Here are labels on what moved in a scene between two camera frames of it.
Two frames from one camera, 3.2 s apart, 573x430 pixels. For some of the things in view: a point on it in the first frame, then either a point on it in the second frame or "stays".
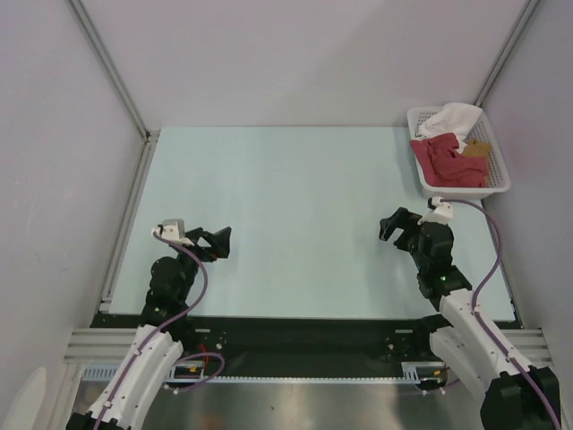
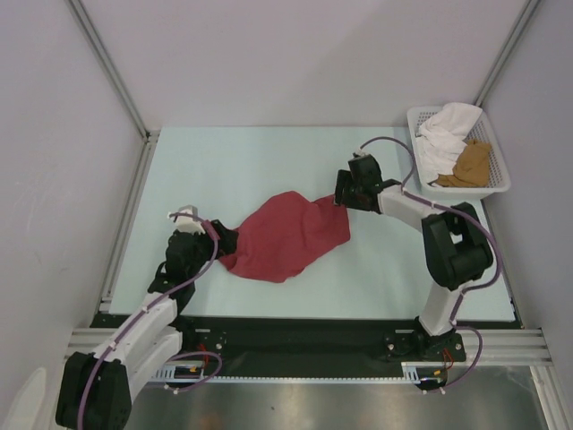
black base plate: (301, 347) stays
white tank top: (453, 117) stays
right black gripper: (402, 219) -> (345, 181)
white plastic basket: (500, 175) stays
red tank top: (440, 166) -> (286, 236)
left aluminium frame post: (149, 138) stays
